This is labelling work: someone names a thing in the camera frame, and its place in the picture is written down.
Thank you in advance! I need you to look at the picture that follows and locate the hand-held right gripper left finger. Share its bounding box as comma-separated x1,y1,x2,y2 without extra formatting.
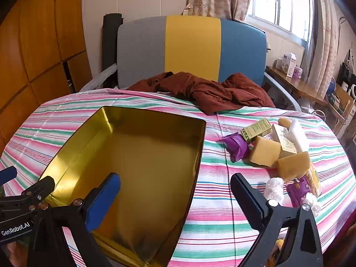
26,172,121,267

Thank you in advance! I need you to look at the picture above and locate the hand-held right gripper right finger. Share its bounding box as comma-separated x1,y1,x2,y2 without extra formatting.
230,173,324,267

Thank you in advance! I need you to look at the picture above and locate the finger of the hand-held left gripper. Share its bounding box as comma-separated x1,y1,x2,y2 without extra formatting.
0,166,18,186
0,176,55,210

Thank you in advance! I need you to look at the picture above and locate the gold tin box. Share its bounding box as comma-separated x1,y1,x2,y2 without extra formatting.
39,106,207,267

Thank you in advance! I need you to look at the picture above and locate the small green box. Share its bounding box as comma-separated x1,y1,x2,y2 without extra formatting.
241,118,272,141

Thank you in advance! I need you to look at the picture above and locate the cracker packet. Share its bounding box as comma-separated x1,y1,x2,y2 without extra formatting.
304,163,322,196

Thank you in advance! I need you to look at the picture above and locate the white plastic wrapper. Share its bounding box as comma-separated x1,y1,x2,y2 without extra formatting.
263,176,285,205
302,193,322,217

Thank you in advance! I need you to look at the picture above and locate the striped bed sheet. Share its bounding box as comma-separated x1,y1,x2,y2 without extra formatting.
0,88,354,267

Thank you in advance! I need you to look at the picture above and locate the plain purple packet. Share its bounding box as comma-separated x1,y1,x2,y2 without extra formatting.
222,133,250,162

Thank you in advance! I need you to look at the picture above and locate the printed purple packet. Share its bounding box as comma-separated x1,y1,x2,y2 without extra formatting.
286,178,310,208

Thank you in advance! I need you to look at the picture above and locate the yellow knitted cloth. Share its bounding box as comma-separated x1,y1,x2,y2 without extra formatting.
274,238,286,260

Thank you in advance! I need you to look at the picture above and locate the cream cardboard box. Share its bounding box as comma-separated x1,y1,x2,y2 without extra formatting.
271,124,298,159

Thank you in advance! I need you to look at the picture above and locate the white sponge block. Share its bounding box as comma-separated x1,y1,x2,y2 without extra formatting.
288,119,310,153

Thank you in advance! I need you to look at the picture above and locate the reddish brown cloth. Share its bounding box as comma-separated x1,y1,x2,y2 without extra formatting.
126,72,276,115

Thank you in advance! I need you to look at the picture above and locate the wooden desk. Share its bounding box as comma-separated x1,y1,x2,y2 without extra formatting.
265,65,329,107

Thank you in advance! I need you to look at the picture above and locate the wooden side chair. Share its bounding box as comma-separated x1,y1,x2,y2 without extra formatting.
326,83,354,135

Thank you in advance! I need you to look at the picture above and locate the white carton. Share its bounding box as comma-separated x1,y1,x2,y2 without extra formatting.
283,53,297,77

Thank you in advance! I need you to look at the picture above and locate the wooden wardrobe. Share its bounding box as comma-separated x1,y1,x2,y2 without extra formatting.
0,0,93,145

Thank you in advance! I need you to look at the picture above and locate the white fan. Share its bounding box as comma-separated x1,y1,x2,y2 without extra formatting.
343,84,356,101

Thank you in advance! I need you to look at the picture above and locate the grey yellow blue chair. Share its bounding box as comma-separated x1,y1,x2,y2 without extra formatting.
117,15,267,90

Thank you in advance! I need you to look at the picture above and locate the black rolled mat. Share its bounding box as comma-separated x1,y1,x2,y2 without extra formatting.
101,13,123,89

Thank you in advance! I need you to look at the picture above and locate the window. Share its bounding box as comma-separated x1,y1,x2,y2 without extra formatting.
246,0,315,45

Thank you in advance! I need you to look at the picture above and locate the grey bed rail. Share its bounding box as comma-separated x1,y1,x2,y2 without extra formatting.
264,72,301,111

